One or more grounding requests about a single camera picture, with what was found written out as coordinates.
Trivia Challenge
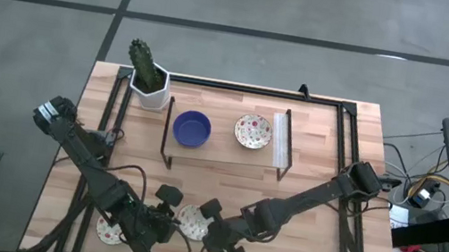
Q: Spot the floral patterned small plate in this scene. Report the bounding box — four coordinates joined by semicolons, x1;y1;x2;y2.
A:
230;111;277;153
173;202;215;244
93;214;128;248

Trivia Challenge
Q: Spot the small blue plastic bowl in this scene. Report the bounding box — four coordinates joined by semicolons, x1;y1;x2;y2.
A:
170;106;215;151

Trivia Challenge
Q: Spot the white translucent strip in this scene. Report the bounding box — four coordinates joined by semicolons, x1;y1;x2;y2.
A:
265;112;296;170

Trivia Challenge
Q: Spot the white hexagonal planter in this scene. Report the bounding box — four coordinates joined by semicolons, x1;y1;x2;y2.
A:
124;59;176;114

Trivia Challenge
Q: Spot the green cactus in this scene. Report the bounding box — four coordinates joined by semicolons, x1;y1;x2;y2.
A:
122;36;171;96

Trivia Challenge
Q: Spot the black clamp hook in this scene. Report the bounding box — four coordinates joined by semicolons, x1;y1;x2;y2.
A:
295;82;314;102

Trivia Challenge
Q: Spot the white paper sheet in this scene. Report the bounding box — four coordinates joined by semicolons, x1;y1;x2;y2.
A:
387;201;415;232

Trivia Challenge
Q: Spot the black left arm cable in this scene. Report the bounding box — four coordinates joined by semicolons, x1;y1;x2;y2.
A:
97;159;152;209

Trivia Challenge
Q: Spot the black metal table frame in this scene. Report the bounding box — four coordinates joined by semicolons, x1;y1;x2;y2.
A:
21;54;433;252

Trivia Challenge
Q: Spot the yellow cable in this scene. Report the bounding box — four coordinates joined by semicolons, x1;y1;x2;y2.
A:
407;155;449;197

